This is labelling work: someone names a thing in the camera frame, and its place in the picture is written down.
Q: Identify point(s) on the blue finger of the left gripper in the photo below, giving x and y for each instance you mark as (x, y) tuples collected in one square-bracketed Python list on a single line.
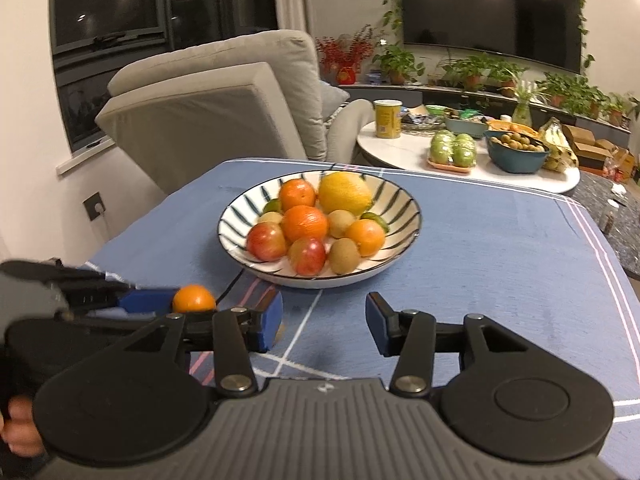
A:
[(195, 323), (155, 301)]

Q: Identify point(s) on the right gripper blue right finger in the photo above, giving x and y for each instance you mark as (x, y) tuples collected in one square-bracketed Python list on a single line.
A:
[(409, 335)]

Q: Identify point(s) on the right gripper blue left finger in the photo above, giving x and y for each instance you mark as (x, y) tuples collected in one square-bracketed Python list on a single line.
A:
[(238, 332)]

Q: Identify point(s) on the pale brown kiwi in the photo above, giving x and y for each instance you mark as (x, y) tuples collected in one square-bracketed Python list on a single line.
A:
[(279, 334)]

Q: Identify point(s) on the small red apple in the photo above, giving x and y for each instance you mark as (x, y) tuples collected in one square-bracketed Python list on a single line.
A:
[(307, 256)]

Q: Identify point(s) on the red green apple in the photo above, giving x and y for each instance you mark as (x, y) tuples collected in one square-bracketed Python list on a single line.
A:
[(266, 242)]

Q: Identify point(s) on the brown kiwi fruit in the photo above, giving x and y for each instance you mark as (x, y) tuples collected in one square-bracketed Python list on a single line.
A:
[(344, 256), (339, 221)]

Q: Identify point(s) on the orange mandarin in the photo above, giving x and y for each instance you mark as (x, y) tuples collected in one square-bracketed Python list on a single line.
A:
[(296, 192), (304, 221)]

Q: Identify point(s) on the small back orange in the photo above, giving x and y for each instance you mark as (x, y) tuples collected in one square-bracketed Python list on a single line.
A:
[(368, 236)]

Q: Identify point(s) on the small green mango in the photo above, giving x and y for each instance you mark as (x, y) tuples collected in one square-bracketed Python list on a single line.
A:
[(368, 215), (272, 206)]

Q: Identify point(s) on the large yellow lemon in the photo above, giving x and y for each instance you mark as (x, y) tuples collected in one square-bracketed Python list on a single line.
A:
[(344, 190)]

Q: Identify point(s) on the person's left hand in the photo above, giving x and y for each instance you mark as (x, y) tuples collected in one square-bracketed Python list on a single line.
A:
[(18, 430)]

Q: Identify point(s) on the white striped ceramic bowl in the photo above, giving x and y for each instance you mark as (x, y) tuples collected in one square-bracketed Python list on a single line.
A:
[(390, 201)]

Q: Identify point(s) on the blue striped tablecloth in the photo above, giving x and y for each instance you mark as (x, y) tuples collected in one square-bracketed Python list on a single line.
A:
[(535, 263)]

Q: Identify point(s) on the round white coffee table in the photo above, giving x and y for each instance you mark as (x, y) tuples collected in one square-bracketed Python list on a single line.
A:
[(409, 152)]

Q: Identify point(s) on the tray of green apples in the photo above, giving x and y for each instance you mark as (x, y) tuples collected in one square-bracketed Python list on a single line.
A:
[(452, 152)]

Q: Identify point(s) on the teal bowl of longans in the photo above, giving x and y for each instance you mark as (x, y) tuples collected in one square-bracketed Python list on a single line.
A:
[(515, 153)]

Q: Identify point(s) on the small teal snack dish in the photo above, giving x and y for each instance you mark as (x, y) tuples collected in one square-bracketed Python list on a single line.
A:
[(475, 130)]

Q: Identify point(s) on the beige recliner armchair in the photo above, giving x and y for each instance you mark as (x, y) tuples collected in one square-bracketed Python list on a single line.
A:
[(181, 113)]

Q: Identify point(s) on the yellow tin can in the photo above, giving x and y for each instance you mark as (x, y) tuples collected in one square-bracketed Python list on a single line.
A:
[(387, 118)]

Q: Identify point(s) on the bunch of bananas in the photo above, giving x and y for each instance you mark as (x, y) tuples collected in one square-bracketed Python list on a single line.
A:
[(560, 156)]

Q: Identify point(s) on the dark tv console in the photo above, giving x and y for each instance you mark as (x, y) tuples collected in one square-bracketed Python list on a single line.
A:
[(491, 104)]

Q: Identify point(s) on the cardboard box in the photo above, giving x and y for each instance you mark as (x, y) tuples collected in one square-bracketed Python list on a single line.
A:
[(599, 156)]

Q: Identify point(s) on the glass vase green plant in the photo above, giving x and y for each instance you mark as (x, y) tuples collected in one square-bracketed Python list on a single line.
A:
[(526, 92)]

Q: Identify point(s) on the potted green plant left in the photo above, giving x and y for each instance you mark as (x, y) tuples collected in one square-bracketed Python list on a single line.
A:
[(398, 64)]

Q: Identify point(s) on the red flower pot plant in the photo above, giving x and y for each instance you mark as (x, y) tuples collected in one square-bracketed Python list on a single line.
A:
[(341, 57)]

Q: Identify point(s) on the dark wall socket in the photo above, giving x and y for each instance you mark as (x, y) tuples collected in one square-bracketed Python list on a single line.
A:
[(94, 206)]

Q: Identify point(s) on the dark window frame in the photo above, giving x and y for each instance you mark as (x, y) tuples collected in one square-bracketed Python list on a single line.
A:
[(93, 39)]

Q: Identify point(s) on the wall mounted black television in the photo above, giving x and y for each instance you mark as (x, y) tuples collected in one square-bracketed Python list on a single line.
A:
[(492, 10)]

